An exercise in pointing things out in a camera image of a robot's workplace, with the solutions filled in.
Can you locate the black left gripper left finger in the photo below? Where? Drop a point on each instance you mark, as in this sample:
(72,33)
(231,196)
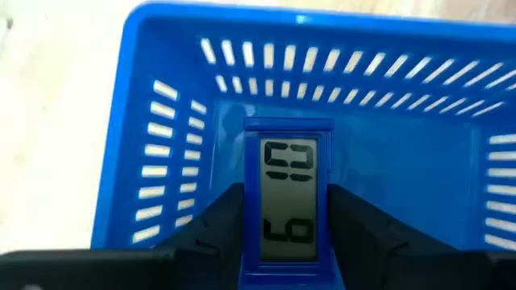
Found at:
(209,241)

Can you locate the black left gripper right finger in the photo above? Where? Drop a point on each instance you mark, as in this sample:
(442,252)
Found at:
(375,241)

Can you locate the blue digital clock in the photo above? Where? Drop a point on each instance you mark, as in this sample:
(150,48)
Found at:
(288,197)

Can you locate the blue slotted plastic basket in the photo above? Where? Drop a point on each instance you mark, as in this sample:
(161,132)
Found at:
(395,161)

